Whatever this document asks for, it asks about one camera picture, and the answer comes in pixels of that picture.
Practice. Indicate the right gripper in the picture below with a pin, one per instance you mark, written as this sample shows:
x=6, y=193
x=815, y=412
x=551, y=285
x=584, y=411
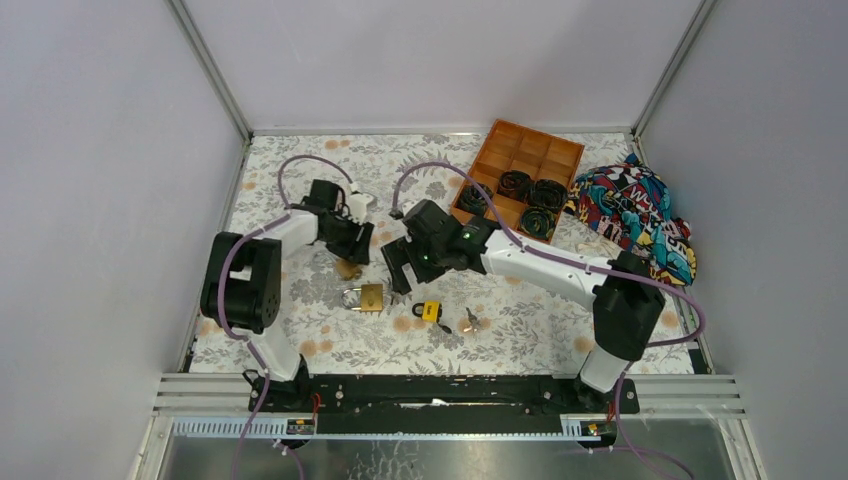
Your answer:
x=395, y=256

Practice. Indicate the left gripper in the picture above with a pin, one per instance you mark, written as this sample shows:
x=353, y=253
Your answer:
x=357, y=245

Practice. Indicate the brass padlock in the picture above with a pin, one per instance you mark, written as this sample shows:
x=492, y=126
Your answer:
x=348, y=271
x=367, y=298

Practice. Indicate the yellow padlock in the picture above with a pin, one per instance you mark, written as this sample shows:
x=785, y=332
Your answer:
x=428, y=311

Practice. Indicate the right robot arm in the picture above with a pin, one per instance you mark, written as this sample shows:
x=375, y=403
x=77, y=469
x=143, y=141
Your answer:
x=624, y=305

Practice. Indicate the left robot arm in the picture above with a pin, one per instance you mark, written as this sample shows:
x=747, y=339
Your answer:
x=242, y=288

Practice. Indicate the floral table mat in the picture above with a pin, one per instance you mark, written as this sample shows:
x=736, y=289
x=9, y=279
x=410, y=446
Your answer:
x=523, y=329

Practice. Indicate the rolled dark tie left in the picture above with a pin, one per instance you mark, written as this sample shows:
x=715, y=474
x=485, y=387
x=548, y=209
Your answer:
x=472, y=201

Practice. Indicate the rolled dark tie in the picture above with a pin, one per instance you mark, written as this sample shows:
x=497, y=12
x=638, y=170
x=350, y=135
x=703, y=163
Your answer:
x=547, y=194
x=538, y=223
x=472, y=201
x=515, y=185

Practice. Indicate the rolled dark tie middle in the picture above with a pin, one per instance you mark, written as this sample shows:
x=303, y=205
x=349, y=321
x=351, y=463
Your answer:
x=515, y=185

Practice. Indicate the rolled dark tie front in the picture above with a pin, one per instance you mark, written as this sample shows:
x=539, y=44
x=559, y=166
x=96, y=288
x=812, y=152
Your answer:
x=538, y=223

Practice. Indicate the orange wooden compartment tray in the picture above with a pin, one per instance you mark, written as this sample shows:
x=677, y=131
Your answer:
x=510, y=146

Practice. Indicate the rolled dark tie right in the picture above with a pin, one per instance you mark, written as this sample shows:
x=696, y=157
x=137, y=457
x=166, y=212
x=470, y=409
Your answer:
x=547, y=194

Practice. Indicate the colourful patterned cloth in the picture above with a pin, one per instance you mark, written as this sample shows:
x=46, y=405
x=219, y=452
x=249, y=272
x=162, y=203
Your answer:
x=628, y=204

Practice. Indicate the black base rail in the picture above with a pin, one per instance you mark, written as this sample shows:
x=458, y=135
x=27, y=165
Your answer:
x=419, y=404

